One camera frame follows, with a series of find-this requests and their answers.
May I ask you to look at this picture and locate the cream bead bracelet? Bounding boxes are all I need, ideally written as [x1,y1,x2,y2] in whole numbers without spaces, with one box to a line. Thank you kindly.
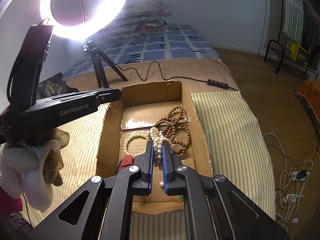
[123,132,151,157]

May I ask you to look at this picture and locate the long wooden bead necklace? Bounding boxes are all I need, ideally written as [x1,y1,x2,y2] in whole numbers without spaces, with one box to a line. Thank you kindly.
[154,105,192,158]

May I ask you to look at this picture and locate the white pearl necklace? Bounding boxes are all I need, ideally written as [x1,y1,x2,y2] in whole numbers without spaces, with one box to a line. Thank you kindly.
[149,126,173,168]

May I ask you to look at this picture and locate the gloved left hand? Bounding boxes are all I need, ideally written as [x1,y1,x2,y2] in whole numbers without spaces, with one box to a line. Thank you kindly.
[1,128,70,213]

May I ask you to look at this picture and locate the brown cardboard box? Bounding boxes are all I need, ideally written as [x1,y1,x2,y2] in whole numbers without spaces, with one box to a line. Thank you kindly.
[96,81,212,215]

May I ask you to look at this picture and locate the black tripod stand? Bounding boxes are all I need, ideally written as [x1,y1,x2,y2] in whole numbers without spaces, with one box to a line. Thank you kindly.
[82,39,129,90]

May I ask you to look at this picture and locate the black snack bag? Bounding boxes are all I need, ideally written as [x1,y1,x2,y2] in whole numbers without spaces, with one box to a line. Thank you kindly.
[36,73,71,100]

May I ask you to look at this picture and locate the yellow striped cloth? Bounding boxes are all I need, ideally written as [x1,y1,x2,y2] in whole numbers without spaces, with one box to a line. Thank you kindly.
[19,90,277,240]

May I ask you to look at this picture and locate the blue checkered bed sheet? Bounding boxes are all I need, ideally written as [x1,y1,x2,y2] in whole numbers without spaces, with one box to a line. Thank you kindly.
[63,23,222,78]

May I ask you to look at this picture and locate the folded floral quilt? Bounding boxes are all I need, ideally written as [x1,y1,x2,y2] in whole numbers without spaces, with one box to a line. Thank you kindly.
[95,0,171,40]

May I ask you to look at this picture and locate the orange cloth covered item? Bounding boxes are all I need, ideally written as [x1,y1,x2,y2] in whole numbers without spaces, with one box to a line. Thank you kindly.
[296,78,319,129]

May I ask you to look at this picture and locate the black clothes rack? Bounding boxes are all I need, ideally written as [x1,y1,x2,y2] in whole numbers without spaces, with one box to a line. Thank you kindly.
[264,0,319,79]

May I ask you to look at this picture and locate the yellow box on rack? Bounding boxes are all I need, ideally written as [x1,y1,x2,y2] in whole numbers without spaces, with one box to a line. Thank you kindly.
[289,40,308,65]

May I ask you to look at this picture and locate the white knitted hanging cloth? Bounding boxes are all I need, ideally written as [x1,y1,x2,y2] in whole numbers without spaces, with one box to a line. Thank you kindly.
[283,0,304,43]

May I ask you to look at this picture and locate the white ring light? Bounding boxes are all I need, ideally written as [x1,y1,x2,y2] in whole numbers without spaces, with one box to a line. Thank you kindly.
[40,0,126,41]

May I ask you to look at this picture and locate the white power strip cables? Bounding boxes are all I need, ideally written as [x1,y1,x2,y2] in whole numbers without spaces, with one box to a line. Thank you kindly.
[262,132,320,230]

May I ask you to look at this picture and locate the inline cable remote control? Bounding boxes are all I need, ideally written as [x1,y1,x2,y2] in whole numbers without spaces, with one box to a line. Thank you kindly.
[207,79,229,90]

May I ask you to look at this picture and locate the black ring light cable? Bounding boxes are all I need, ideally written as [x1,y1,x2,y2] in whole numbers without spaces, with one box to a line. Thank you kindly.
[117,60,245,98]

